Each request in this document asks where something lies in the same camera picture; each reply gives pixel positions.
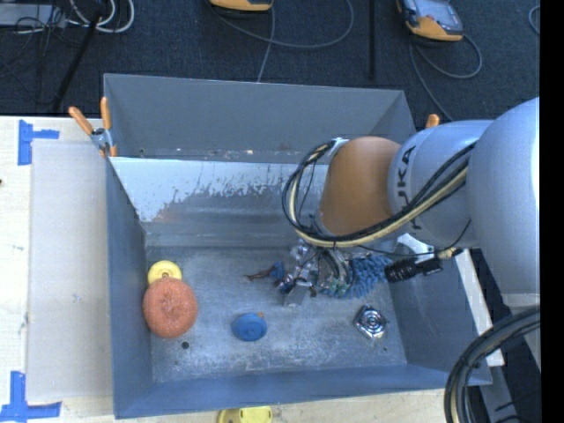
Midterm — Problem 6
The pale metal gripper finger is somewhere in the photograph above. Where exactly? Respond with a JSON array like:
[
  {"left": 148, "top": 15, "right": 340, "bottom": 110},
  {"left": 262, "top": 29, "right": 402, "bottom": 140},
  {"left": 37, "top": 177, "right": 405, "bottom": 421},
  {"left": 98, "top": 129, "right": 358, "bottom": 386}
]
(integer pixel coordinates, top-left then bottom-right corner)
[
  {"left": 283, "top": 280, "right": 305, "bottom": 307},
  {"left": 293, "top": 281, "right": 314, "bottom": 308}
]

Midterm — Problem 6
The blue round disc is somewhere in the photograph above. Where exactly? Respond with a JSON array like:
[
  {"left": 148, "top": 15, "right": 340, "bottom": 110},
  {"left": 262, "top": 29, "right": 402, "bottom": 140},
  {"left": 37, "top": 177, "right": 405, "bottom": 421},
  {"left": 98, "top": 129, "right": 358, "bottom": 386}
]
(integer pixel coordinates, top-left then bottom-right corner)
[{"left": 230, "top": 310, "right": 269, "bottom": 343}]

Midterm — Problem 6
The grey metal bin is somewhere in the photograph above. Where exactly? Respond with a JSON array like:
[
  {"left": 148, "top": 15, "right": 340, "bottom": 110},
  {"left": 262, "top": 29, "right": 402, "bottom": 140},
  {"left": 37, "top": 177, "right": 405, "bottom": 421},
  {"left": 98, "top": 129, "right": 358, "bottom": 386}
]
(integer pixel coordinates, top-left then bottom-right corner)
[{"left": 102, "top": 72, "right": 494, "bottom": 420}]

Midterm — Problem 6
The silver square metal piece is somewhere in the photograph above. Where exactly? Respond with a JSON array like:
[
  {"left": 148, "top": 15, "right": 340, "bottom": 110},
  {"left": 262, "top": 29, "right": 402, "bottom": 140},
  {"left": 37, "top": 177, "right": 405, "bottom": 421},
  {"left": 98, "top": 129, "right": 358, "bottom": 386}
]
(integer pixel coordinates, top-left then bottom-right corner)
[{"left": 352, "top": 304, "right": 391, "bottom": 341}]

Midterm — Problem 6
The orange round scouring pad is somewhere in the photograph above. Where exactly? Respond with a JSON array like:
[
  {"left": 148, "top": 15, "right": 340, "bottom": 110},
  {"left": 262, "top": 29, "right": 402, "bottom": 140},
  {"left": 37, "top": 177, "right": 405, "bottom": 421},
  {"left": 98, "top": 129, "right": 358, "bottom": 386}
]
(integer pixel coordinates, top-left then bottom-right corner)
[{"left": 141, "top": 277, "right": 200, "bottom": 340}]

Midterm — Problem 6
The yellow round disc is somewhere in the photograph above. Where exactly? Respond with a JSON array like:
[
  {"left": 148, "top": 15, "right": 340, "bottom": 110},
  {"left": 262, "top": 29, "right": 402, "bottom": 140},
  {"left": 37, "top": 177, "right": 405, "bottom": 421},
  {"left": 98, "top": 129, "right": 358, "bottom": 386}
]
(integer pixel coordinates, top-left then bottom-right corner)
[{"left": 146, "top": 259, "right": 183, "bottom": 286}]

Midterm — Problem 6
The pale flat board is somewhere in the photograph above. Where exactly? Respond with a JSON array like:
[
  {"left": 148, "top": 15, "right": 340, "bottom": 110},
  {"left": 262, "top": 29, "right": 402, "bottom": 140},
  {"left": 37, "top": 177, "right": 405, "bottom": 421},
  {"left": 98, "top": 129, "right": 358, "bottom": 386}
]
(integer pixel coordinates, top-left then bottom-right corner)
[{"left": 25, "top": 140, "right": 116, "bottom": 407}]

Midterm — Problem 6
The black cylinder on white bracket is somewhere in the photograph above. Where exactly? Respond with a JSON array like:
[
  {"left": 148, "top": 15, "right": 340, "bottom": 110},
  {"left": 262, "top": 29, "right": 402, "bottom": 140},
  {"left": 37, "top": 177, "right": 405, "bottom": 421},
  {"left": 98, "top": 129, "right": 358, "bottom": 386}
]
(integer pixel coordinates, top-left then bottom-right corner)
[{"left": 384, "top": 234, "right": 464, "bottom": 285}]

